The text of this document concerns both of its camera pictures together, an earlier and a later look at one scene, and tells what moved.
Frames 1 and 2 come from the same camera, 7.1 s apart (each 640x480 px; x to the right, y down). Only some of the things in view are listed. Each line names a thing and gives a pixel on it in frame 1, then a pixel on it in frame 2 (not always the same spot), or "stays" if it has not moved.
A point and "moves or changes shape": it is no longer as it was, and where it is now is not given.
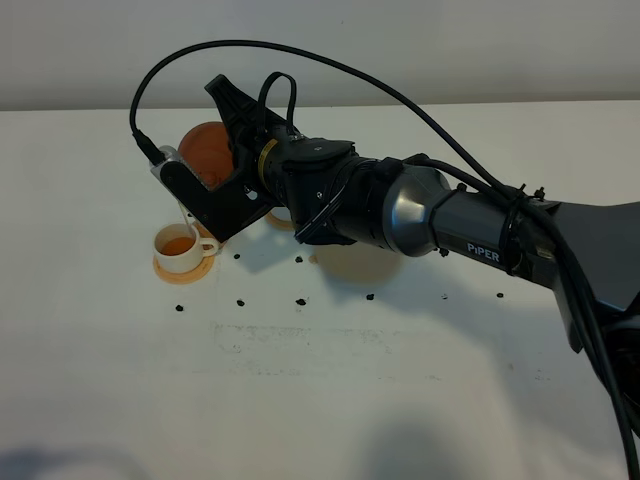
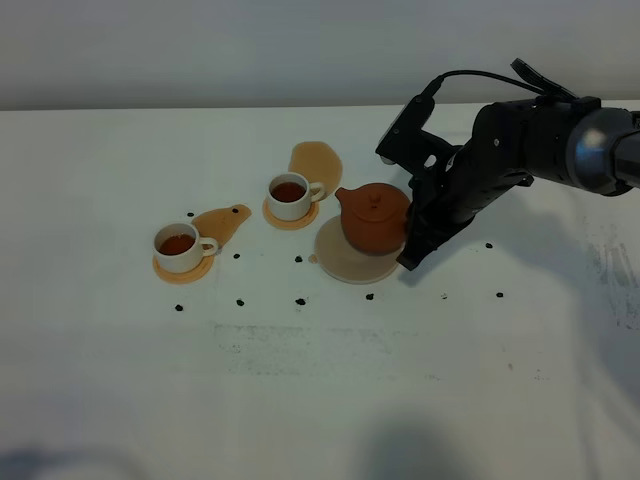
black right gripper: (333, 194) -> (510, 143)
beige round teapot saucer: (358, 263) stays
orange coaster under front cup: (198, 273) stays
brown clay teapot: (206, 148) moves or changes shape
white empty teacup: (179, 248) stays
